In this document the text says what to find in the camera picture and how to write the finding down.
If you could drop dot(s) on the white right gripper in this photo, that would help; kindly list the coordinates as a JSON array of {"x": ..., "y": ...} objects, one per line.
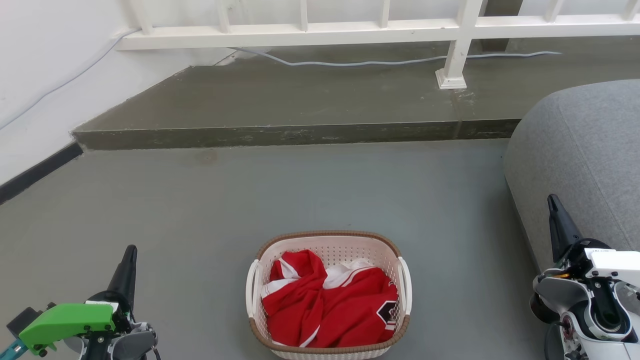
[{"x": 615, "y": 265}]

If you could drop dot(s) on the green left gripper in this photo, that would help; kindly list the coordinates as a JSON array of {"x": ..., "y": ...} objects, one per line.
[{"x": 70, "y": 320}]

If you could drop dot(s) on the white laundry basket brown rim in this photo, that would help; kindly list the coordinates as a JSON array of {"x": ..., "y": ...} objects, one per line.
[{"x": 330, "y": 245}]

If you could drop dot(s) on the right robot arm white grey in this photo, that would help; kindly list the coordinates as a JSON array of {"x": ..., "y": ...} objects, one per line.
[{"x": 565, "y": 295}]

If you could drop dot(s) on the grey fabric sofa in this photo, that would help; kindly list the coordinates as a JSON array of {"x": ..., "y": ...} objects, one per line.
[{"x": 580, "y": 150}]

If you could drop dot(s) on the black baseboard strip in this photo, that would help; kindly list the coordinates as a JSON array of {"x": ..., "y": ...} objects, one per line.
[{"x": 37, "y": 173}]

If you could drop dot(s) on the red white sports jersey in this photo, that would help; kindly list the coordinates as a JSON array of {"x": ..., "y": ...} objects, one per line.
[{"x": 340, "y": 312}]

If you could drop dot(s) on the white railing fence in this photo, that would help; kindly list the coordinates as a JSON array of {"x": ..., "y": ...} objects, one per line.
[{"x": 300, "y": 34}]

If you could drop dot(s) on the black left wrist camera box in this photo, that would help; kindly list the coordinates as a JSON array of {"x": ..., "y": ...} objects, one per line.
[{"x": 22, "y": 317}]

